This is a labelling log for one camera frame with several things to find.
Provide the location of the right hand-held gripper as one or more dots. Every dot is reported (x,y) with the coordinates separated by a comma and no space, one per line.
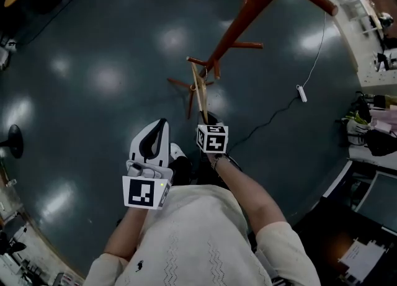
(214,142)

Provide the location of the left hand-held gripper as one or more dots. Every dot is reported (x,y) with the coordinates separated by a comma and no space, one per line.
(141,190)

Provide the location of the wooden hanger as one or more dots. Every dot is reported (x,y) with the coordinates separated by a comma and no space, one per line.
(201,98)

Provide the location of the person's right forearm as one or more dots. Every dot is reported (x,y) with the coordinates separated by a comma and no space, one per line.
(248,191)

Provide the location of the person's left forearm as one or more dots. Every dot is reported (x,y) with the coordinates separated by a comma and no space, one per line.
(124,235)

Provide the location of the white shoe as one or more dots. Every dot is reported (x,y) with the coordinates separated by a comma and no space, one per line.
(176,151)

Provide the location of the silver wristwatch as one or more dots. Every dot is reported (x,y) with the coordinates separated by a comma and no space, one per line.
(218,160)

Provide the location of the white power strip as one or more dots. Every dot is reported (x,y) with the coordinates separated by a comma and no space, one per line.
(301,94)

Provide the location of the red-brown wooden coat rack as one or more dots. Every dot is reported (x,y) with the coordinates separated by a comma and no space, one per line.
(251,15)

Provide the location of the black round stand base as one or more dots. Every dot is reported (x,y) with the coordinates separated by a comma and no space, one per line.
(15,140)

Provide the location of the grey backpack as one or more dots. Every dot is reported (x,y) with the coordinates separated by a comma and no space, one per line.
(356,129)

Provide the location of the black bag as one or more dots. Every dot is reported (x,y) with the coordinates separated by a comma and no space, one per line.
(381,143)

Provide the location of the computer monitor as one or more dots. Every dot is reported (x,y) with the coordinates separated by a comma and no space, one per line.
(378,201)

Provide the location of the white paper sheet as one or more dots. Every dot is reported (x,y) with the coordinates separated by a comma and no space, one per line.
(359,257)

